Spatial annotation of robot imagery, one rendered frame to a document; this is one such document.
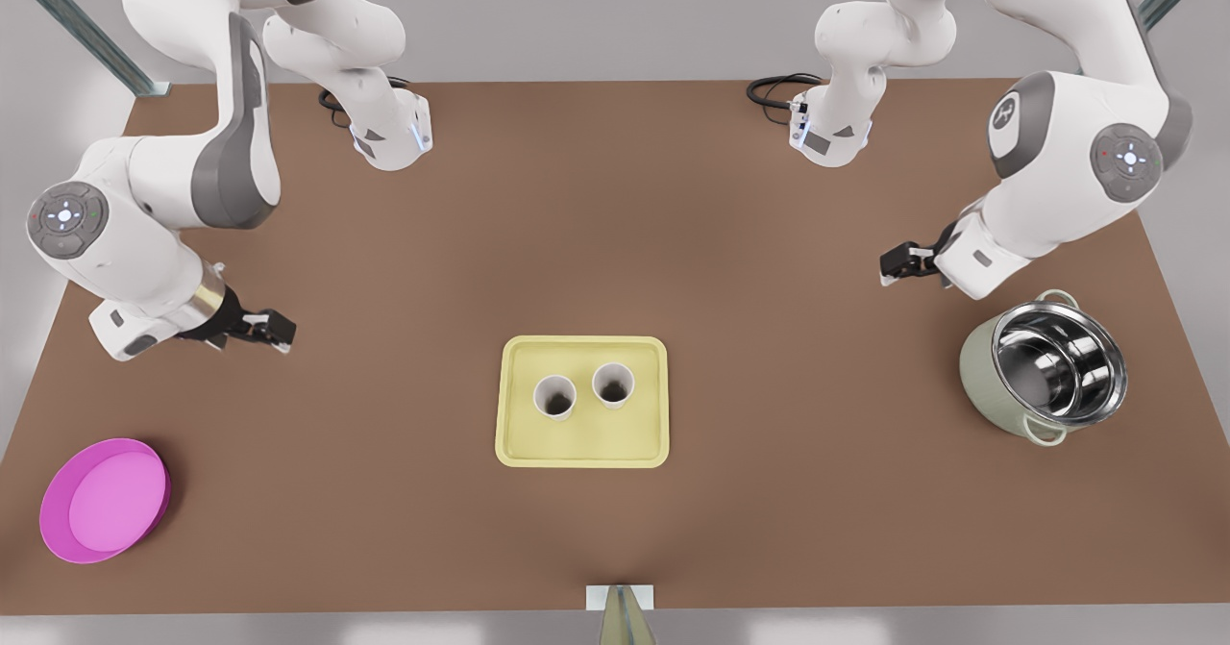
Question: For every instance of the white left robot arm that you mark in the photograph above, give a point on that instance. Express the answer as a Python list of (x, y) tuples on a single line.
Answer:
[(1057, 155)]

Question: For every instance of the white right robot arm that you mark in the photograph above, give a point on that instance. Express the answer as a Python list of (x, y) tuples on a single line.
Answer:
[(144, 184)]

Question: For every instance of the white IKEA cup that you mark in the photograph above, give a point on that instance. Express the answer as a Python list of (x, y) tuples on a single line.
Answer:
[(613, 384), (554, 398)]

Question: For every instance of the yellow rectangular tray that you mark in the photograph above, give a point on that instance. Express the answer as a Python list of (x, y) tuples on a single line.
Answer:
[(582, 401)]

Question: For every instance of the green steel pot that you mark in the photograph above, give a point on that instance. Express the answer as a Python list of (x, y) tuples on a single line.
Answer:
[(1047, 366)]

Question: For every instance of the magenta round plate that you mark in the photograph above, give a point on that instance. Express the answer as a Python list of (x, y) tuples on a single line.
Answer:
[(104, 501)]

